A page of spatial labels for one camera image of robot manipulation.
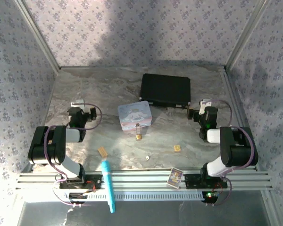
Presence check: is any pastel cartoon tin box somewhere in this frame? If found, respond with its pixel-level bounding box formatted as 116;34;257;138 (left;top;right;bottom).
117;100;153;131

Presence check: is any brass padlock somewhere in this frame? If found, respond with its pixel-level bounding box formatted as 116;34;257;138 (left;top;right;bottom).
134;122;143;142

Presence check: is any small wooden block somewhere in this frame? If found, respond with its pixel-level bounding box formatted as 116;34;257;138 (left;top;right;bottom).
97;146;108;158

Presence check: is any black hard case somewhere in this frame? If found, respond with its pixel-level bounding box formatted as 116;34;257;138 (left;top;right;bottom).
139;73;191;109

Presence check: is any turquoise marker pen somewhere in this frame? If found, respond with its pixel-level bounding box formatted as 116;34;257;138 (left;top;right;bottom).
101;161;117;214

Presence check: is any small illustrated card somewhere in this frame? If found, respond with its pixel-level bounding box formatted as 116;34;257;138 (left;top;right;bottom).
167;167;185;188

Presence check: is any black left controller board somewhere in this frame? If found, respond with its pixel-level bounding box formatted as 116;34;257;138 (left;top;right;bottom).
68;192;88;204

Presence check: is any black controller board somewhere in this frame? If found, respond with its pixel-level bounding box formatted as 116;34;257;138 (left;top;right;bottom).
68;192;88;204
201;191;219;204

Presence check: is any black right controller board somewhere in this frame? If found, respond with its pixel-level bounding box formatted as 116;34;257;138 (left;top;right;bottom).
201;191;219;204

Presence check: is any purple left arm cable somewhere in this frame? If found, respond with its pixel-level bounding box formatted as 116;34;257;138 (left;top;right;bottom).
43;103;102;165

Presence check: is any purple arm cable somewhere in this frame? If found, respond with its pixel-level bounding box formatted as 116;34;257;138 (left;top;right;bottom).
43;103;102;165
211;99;259;177

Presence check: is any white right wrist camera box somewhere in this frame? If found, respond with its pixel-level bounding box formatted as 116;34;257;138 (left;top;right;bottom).
200;99;213;116

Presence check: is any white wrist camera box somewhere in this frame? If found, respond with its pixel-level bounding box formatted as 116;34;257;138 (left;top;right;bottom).
200;99;213;116
70;100;85;110

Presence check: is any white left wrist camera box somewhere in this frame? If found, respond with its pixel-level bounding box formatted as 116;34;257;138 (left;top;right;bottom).
70;100;85;110

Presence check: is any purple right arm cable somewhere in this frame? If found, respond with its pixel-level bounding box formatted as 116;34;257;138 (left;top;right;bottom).
211;99;259;177

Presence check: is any aluminium table side rail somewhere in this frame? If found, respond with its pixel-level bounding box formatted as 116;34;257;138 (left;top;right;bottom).
220;67;250;132

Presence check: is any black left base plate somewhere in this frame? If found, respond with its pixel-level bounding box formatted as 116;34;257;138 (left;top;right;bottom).
58;174;104;190

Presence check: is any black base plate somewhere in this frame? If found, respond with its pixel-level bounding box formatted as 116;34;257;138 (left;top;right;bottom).
184;173;228;189
58;174;104;190

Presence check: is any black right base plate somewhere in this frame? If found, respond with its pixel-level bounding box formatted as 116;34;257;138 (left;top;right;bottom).
184;173;228;189

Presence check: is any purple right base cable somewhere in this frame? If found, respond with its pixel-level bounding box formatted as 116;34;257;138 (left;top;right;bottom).
206;177;232;207

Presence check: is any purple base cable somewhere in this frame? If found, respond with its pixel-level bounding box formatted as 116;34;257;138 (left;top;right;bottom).
206;177;232;207
52;174;83;208

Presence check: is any aluminium rail frame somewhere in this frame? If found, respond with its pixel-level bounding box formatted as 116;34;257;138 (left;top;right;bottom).
15;170;273;191

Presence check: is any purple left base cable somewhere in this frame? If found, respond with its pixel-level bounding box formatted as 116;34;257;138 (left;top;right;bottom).
52;174;83;208

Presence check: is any aluminium corner post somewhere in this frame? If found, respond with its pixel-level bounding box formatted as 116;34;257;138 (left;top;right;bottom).
14;0;61;70
225;0;268;69

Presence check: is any white slotted cable duct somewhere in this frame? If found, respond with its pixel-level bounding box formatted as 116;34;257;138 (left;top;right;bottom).
65;193;205;202

